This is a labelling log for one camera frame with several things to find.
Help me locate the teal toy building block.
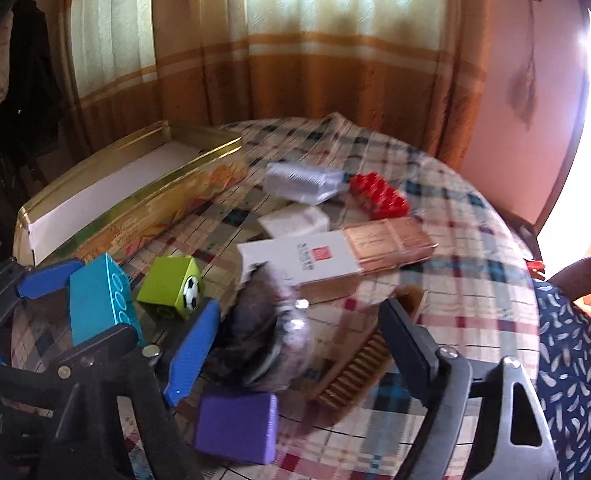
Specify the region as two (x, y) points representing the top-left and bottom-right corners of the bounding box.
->
(68, 254), (144, 346)

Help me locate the green soccer ball block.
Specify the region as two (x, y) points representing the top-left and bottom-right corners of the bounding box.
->
(137, 256), (204, 321)

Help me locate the purple rectangular block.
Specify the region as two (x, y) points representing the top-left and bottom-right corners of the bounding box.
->
(193, 385), (278, 465)

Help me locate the white box red logo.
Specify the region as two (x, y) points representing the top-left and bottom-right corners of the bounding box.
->
(237, 231), (361, 287)

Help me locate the red toy building block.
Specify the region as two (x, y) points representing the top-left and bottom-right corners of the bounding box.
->
(349, 172), (410, 220)

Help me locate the white charger adapter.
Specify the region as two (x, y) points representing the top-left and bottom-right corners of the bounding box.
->
(258, 204), (330, 238)

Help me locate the clear plastic case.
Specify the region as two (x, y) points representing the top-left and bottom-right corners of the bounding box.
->
(263, 162), (346, 206)

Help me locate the copper rose gift box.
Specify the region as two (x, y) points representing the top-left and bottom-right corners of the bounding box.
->
(342, 217), (439, 274)

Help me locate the plaid tablecloth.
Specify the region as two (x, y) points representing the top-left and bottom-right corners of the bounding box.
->
(10, 112), (542, 480)

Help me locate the gold metal tin box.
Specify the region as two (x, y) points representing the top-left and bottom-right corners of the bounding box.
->
(13, 120), (248, 266)

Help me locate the blue feather pattern cushion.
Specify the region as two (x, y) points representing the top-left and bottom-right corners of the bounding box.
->
(533, 280), (591, 479)

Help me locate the black hanging coat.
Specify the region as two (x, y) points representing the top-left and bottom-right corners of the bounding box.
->
(0, 0), (62, 158)

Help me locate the brown wooden chair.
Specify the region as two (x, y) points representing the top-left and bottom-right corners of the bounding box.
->
(547, 255), (591, 301)

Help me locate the orange cream striped curtain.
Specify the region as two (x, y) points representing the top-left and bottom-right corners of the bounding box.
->
(59, 0), (489, 168)

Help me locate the hanging tassel wall ornament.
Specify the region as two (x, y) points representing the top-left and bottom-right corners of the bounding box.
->
(509, 0), (542, 131)

